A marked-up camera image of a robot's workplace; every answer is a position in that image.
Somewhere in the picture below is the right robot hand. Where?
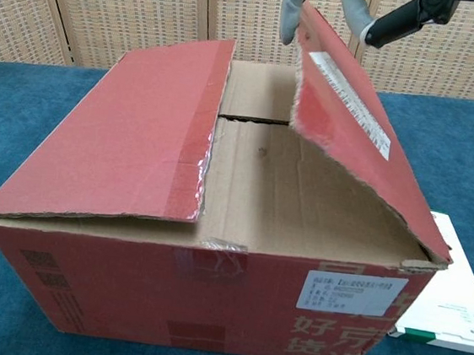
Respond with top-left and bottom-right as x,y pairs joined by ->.
276,0 -> 474,66

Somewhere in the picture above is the cardboard box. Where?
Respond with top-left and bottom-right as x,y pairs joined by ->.
0,0 -> 474,355

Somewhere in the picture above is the woven bamboo folding screen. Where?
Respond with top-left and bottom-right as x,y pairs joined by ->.
0,0 -> 474,116

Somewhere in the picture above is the blue table mat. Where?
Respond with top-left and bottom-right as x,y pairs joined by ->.
0,46 -> 474,355

